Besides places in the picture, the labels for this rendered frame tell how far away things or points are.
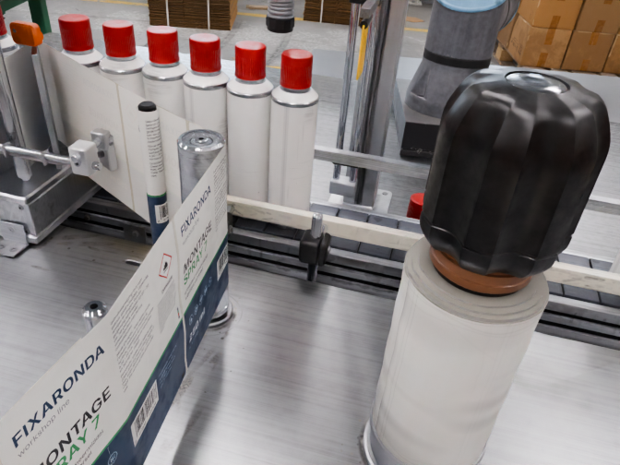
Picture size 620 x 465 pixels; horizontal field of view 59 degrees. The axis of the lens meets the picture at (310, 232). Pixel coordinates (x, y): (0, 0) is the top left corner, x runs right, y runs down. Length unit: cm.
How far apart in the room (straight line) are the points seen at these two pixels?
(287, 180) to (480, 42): 48
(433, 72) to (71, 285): 67
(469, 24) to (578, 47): 319
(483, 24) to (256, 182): 50
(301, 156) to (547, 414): 35
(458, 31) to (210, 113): 49
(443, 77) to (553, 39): 309
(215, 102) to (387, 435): 39
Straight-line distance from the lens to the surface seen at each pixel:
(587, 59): 419
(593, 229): 91
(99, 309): 29
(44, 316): 58
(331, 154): 67
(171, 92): 65
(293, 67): 58
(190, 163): 44
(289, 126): 60
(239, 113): 61
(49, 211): 67
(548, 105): 27
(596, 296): 68
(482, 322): 31
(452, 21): 98
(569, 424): 54
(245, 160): 64
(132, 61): 68
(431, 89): 99
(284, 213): 63
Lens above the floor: 126
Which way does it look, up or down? 35 degrees down
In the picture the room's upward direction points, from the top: 5 degrees clockwise
